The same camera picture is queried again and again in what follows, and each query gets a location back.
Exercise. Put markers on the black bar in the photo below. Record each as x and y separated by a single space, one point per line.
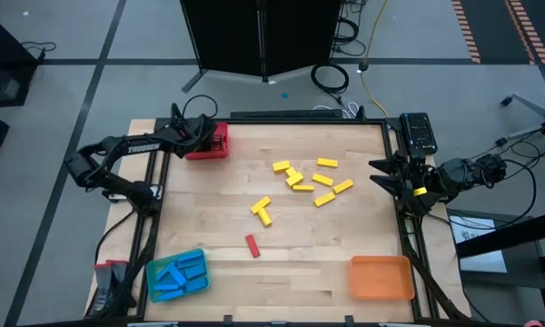
508 237

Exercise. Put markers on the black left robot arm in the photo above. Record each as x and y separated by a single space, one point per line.
141 147

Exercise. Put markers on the yellow rounded wooden block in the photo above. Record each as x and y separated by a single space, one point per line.
264 217

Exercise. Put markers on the black electronics box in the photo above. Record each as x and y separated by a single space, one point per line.
418 131

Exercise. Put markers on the orange plastic bin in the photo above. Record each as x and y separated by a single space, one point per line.
381 277

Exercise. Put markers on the grey holder red top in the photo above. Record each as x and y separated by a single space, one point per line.
104 290

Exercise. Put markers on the blue office chair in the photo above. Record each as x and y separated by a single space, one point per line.
527 105

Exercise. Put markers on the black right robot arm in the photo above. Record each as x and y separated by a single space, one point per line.
463 175

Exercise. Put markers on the grey desk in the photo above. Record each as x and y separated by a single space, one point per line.
522 290

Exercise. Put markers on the black side table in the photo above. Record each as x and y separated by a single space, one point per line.
4 54

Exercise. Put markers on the red plastic bin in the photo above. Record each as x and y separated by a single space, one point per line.
209 155

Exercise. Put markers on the black folding partition screen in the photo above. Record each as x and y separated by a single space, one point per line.
236 36

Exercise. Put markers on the yellow tape tag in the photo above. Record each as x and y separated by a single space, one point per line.
420 191

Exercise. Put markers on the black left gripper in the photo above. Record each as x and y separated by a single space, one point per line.
206 136

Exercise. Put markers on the white printed sheet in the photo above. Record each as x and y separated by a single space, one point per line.
477 254

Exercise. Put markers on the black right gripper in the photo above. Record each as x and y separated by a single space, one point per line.
415 181

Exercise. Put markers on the green plastic bin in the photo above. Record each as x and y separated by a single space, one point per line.
151 290

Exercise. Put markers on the red wooden block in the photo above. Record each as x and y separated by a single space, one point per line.
252 245

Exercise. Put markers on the small yellow wooden block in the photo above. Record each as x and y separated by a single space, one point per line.
291 171

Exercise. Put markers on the pink round object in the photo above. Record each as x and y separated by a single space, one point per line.
533 324

